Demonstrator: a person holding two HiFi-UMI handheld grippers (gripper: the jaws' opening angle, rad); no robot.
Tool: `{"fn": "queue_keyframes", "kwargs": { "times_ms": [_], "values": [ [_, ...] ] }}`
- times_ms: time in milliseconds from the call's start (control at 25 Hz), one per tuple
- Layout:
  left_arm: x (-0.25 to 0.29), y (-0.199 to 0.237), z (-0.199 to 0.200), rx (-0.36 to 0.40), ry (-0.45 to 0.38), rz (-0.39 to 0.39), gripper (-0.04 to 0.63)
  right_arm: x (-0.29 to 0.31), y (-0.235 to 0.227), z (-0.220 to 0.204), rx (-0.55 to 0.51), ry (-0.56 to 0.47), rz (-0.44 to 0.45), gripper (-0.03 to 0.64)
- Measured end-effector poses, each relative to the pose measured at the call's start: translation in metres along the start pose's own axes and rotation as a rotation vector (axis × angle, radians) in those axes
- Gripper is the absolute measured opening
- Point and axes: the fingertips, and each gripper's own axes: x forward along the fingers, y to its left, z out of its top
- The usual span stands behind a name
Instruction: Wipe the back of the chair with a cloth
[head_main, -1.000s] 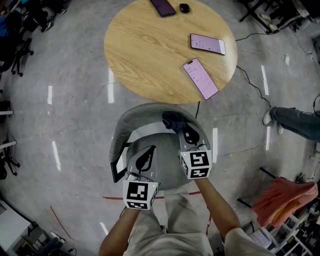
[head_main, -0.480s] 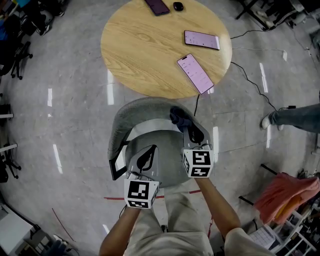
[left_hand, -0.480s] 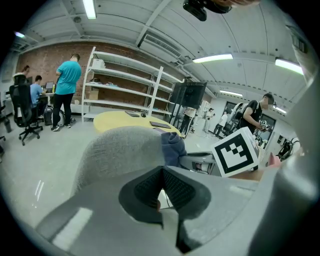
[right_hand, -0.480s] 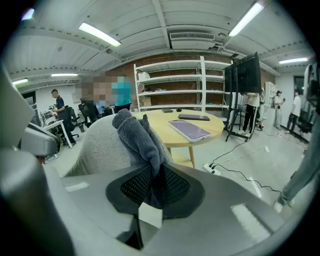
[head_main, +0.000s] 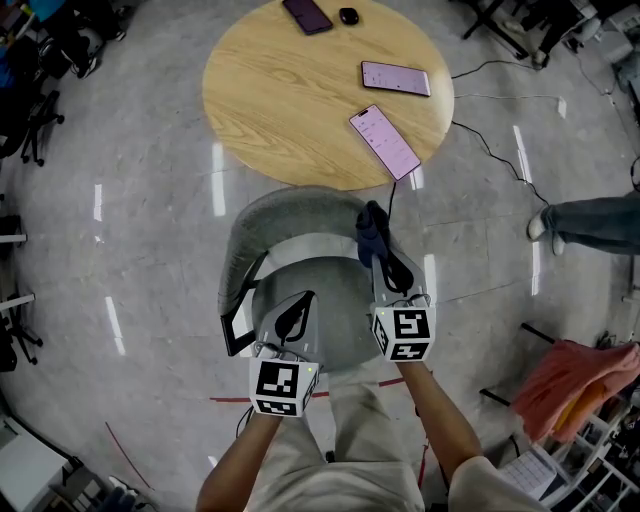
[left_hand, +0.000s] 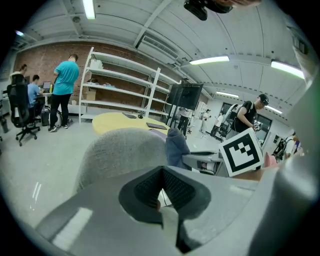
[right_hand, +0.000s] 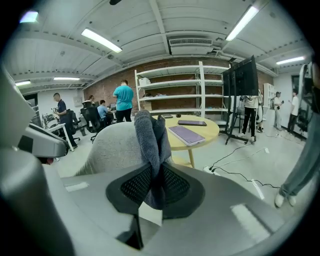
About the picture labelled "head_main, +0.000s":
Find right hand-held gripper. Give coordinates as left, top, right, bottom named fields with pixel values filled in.
left=369, top=247, right=437, bottom=363

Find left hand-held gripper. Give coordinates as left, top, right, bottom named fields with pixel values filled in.
left=248, top=290, right=322, bottom=419

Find dark blue cloth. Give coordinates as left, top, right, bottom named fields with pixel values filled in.
left=354, top=199, right=392, bottom=266

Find grey armchair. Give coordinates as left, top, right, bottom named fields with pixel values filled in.
left=218, top=185, right=431, bottom=374

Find person's left forearm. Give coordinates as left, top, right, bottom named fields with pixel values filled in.
left=195, top=412, right=284, bottom=512

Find person's right forearm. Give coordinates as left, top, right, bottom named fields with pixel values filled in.
left=397, top=358, right=484, bottom=481

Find black office chair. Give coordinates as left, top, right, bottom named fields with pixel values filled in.
left=0, top=89, right=66, bottom=166

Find person's light beige trousers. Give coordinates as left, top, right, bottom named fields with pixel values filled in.
left=249, top=369, right=426, bottom=512

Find pink-screen smartphone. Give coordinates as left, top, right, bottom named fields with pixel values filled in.
left=348, top=103, right=422, bottom=182
left=360, top=60, right=432, bottom=98

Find pink padded jacket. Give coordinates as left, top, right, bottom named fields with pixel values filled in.
left=512, top=339, right=640, bottom=444

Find curved red floor tape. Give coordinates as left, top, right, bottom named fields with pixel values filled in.
left=104, top=422, right=154, bottom=490

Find orange cushion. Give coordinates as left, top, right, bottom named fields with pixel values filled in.
left=552, top=382, right=609, bottom=434

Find round wooden table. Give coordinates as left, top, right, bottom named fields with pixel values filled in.
left=201, top=0, right=455, bottom=192

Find person's light beige shirt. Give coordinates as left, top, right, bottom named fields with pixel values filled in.
left=447, top=454, right=546, bottom=512

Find white gridded sheet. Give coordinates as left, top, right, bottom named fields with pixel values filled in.
left=499, top=444, right=571, bottom=501

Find dark purple smartphone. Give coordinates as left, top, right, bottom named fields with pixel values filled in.
left=281, top=0, right=334, bottom=36

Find white desk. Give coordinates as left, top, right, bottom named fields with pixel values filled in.
left=0, top=231, right=37, bottom=307

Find black metal frame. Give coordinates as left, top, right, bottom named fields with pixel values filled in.
left=479, top=322, right=556, bottom=407

